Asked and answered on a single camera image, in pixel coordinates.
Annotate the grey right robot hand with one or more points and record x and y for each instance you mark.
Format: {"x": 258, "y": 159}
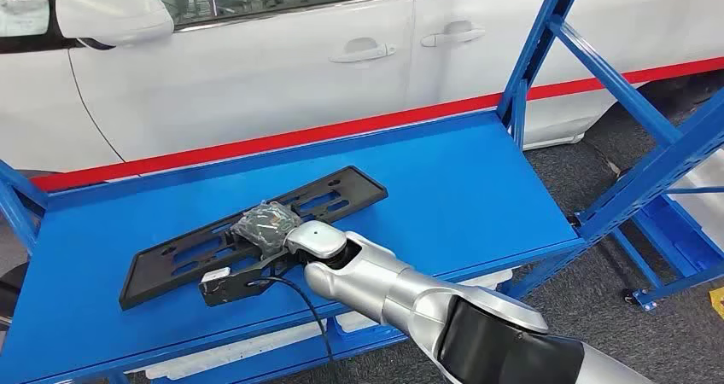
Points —
{"x": 263, "y": 226}

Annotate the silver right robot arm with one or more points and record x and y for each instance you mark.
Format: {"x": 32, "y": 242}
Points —
{"x": 367, "y": 279}

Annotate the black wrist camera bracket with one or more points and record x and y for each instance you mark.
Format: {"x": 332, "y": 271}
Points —
{"x": 232, "y": 292}

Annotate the black plastic frame part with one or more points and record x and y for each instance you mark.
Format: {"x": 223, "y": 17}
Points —
{"x": 365, "y": 188}

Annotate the blue metal shelf rack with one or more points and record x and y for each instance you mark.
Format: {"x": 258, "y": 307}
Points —
{"x": 452, "y": 189}

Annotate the white car with red stripe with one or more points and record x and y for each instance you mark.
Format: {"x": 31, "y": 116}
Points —
{"x": 254, "y": 87}

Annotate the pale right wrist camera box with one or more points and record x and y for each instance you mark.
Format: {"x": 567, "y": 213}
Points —
{"x": 215, "y": 274}

